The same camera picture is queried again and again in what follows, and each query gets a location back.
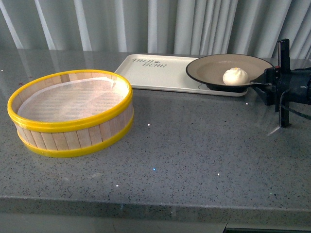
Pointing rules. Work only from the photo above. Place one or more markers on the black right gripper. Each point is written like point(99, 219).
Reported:
point(280, 85)

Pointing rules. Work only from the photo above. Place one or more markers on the white steamed bun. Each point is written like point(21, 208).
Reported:
point(235, 76)

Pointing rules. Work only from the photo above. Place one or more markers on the beige plate with black rim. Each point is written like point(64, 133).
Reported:
point(209, 70)

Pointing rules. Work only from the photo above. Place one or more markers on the cream rectangular tray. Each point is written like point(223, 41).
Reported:
point(164, 73)

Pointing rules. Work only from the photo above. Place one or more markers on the grey curtain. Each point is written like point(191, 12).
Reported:
point(189, 27)

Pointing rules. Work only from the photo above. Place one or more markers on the white steamer liner cloth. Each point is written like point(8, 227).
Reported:
point(74, 100)

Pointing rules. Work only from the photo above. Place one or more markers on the wooden steamer with yellow rims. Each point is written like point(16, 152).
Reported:
point(77, 137)

